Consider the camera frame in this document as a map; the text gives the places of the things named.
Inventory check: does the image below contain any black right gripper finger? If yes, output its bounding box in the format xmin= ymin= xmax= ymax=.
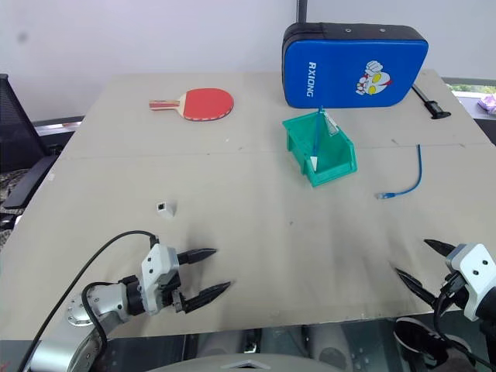
xmin=394 ymin=267 xmax=441 ymax=312
xmin=423 ymin=239 xmax=458 ymax=258

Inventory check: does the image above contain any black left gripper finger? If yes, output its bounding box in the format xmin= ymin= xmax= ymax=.
xmin=182 ymin=281 xmax=233 ymax=315
xmin=176 ymin=248 xmax=218 ymax=267

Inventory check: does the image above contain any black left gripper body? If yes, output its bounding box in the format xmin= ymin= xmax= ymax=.
xmin=157 ymin=270 xmax=188 ymax=313

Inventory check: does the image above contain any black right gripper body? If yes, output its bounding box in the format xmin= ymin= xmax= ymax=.
xmin=436 ymin=270 xmax=471 ymax=311

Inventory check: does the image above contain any small white cube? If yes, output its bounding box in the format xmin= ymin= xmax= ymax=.
xmin=155 ymin=198 xmax=178 ymax=220

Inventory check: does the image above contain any grey robot torso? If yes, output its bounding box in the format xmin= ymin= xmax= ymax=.
xmin=153 ymin=350 xmax=352 ymax=372

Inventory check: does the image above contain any grey rounded shape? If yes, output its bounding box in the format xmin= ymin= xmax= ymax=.
xmin=304 ymin=324 xmax=350 ymax=369

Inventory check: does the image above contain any green plastic storage bin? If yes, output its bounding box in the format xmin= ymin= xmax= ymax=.
xmin=281 ymin=109 xmax=360 ymax=188

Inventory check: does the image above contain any purple crumpled object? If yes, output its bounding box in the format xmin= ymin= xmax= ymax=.
xmin=477 ymin=92 xmax=496 ymax=114

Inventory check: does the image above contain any red table tennis paddle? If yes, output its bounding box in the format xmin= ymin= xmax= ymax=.
xmin=149 ymin=88 xmax=236 ymax=122

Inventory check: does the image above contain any clear plastic piece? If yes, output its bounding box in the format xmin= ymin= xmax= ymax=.
xmin=324 ymin=112 xmax=340 ymax=138

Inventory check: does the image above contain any dark side desk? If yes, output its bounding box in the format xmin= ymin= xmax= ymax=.
xmin=32 ymin=115 xmax=87 ymax=155

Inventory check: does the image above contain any blue padded RXIONG case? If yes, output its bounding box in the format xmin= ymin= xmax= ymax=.
xmin=281 ymin=22 xmax=430 ymax=109

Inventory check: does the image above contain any black mesh office chair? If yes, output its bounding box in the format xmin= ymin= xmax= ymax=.
xmin=0 ymin=73 xmax=60 ymax=230

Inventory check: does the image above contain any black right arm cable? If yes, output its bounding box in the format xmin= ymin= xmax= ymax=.
xmin=432 ymin=270 xmax=496 ymax=368

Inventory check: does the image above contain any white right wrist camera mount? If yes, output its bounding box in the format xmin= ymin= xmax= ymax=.
xmin=444 ymin=243 xmax=496 ymax=322

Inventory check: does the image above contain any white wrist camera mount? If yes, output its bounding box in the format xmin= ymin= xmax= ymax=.
xmin=444 ymin=243 xmax=496 ymax=322
xmin=140 ymin=243 xmax=181 ymax=315

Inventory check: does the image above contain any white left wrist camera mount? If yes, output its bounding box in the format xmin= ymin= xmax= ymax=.
xmin=140 ymin=243 xmax=181 ymax=315

